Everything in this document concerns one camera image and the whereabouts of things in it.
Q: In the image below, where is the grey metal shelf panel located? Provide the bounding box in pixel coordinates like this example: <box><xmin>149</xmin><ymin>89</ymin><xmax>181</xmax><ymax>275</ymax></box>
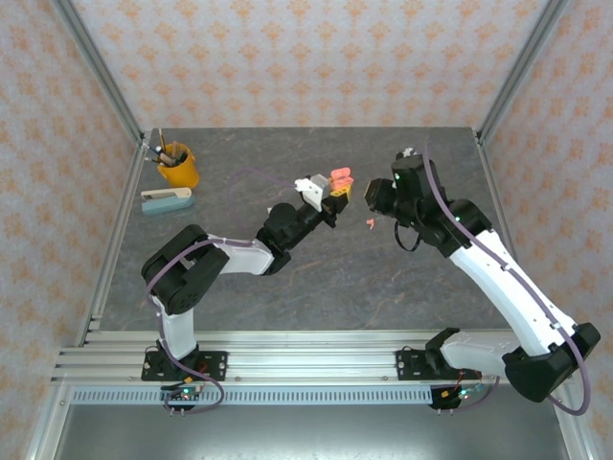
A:
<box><xmin>52</xmin><ymin>404</ymin><xmax>571</xmax><ymax>460</ymax></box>

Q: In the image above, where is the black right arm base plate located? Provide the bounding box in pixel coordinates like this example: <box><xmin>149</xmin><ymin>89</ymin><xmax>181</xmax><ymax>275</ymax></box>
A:
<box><xmin>396</xmin><ymin>349</ymin><xmax>481</xmax><ymax>382</ymax></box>

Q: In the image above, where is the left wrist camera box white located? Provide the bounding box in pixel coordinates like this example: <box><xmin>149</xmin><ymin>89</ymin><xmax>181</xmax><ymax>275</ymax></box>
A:
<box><xmin>293</xmin><ymin>173</ymin><xmax>332</xmax><ymax>213</ymax></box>

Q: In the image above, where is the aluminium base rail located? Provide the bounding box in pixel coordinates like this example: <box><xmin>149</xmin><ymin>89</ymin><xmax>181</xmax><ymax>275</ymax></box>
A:
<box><xmin>50</xmin><ymin>329</ymin><xmax>575</xmax><ymax>385</ymax></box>

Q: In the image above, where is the pink earbud charging case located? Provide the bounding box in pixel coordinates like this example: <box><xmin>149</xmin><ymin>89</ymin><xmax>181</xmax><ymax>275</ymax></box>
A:
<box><xmin>329</xmin><ymin>166</ymin><xmax>356</xmax><ymax>192</ymax></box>

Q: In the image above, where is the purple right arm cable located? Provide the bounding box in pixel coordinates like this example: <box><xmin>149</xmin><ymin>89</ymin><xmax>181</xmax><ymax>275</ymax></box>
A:
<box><xmin>423</xmin><ymin>138</ymin><xmax>592</xmax><ymax>417</ymax></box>

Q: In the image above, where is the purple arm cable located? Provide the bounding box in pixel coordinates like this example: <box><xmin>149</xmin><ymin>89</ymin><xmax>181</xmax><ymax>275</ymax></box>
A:
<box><xmin>144</xmin><ymin>167</ymin><xmax>298</xmax><ymax>417</ymax></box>
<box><xmin>423</xmin><ymin>138</ymin><xmax>592</xmax><ymax>417</ymax></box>

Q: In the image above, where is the aluminium table side rail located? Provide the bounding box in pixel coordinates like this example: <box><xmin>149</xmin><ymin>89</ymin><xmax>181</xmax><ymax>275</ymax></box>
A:
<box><xmin>473</xmin><ymin>133</ymin><xmax>547</xmax><ymax>346</ymax></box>
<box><xmin>76</xmin><ymin>138</ymin><xmax>150</xmax><ymax>347</ymax></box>

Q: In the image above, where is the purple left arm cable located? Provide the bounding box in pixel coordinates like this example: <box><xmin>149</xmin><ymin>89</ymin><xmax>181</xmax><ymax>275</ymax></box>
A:
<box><xmin>144</xmin><ymin>167</ymin><xmax>298</xmax><ymax>417</ymax></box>

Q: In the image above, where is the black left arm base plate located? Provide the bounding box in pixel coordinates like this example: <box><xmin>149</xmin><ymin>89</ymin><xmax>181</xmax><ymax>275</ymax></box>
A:
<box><xmin>141</xmin><ymin>351</ymin><xmax>229</xmax><ymax>382</ymax></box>

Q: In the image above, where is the white slotted cable duct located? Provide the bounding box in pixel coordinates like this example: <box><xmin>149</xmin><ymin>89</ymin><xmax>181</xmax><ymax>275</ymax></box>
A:
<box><xmin>70</xmin><ymin>388</ymin><xmax>431</xmax><ymax>406</ymax></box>

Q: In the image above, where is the aluminium frame post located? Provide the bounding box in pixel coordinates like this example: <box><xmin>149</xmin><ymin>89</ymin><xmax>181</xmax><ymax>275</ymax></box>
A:
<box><xmin>475</xmin><ymin>0</ymin><xmax>575</xmax><ymax>141</ymax></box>
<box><xmin>50</xmin><ymin>0</ymin><xmax>146</xmax><ymax>141</ymax></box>

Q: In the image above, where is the blue and cream stapler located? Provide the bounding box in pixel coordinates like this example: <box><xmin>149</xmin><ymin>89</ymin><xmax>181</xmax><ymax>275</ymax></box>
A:
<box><xmin>140</xmin><ymin>186</ymin><xmax>196</xmax><ymax>217</ymax></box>

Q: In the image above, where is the yellow pen cup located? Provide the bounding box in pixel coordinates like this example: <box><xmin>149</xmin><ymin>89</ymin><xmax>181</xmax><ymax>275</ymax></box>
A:
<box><xmin>156</xmin><ymin>142</ymin><xmax>200</xmax><ymax>189</ymax></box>

